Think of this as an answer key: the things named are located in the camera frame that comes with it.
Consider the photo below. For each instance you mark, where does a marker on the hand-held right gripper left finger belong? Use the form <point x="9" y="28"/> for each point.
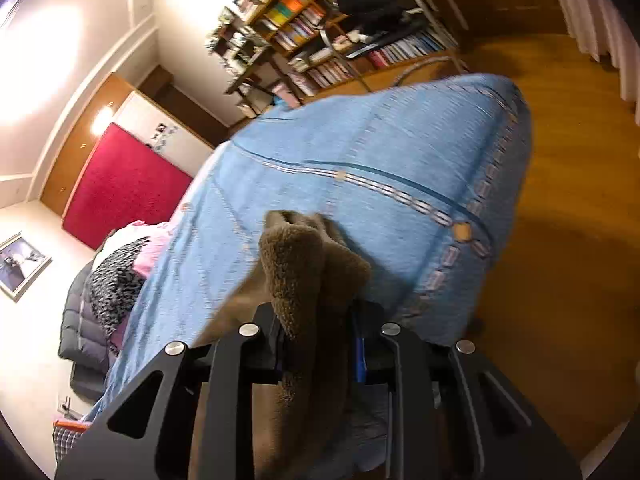
<point x="240" y="360"/>

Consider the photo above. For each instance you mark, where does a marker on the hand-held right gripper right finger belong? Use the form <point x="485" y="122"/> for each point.
<point x="359" y="360"/>

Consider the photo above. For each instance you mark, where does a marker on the brown fleece pants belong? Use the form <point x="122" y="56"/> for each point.
<point x="305" y="280"/>

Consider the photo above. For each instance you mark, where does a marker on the pink quilt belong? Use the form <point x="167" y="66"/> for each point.
<point x="155" y="250"/>

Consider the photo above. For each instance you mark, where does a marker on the leopard print cloth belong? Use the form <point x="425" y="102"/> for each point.
<point x="117" y="280"/>

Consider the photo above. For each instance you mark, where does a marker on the grey padded headboard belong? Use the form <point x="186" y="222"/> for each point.
<point x="80" y="325"/>

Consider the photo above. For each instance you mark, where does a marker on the orange edged pink cloth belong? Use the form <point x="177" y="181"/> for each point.
<point x="72" y="425"/>

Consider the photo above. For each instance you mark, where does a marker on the plaid pillow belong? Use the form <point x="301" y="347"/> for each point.
<point x="67" y="442"/>

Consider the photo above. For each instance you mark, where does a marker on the blue checked bedspread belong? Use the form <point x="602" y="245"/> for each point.
<point x="380" y="150"/>

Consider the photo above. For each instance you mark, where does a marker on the red mattress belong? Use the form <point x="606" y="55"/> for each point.
<point x="120" y="185"/>

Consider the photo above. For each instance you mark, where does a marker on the dark wooden door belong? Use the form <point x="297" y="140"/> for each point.
<point x="190" y="110"/>

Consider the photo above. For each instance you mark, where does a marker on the wooden overhead cabinet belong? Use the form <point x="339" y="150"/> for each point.
<point x="75" y="160"/>

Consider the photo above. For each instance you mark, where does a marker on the white wardrobe door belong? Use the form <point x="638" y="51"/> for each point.
<point x="145" y="115"/>

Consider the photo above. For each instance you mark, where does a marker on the wooden desk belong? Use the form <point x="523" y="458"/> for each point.
<point x="270" y="72"/>

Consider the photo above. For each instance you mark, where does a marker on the wooden desk shelf unit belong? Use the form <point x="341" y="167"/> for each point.
<point x="235" y="40"/>

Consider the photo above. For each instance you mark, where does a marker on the wooden bookshelf with books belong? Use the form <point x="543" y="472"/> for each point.
<point x="300" y="15"/>

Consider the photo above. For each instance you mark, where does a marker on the white curtain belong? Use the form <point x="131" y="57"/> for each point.
<point x="595" y="15"/>

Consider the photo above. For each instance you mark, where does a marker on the framed wall photo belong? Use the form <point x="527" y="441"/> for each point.
<point x="20" y="265"/>

